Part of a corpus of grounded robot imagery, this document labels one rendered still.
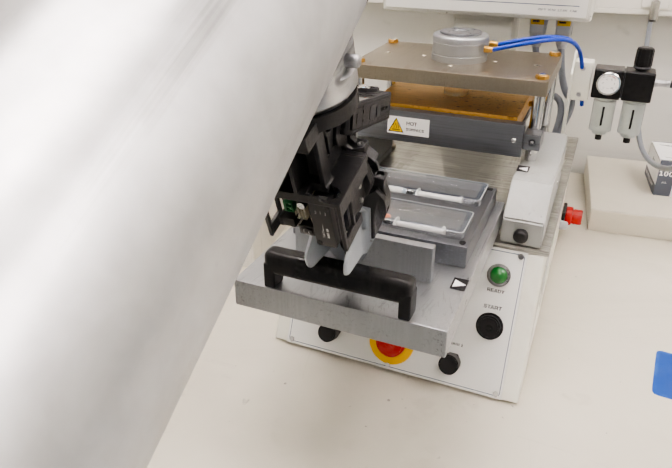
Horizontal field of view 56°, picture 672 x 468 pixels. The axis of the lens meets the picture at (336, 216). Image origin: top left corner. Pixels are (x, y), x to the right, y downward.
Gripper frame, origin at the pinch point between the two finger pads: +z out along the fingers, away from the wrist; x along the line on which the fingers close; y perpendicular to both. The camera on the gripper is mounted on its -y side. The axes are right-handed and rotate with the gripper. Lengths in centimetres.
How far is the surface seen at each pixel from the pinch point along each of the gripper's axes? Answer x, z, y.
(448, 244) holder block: 8.1, 3.2, -6.0
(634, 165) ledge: 29, 52, -82
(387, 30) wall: -29, 29, -90
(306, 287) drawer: -3.6, 2.2, 4.0
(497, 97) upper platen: 6.1, 8.9, -40.5
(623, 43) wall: 22, 30, -95
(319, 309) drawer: -1.4, 2.7, 5.8
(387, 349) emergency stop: -0.1, 25.2, -5.2
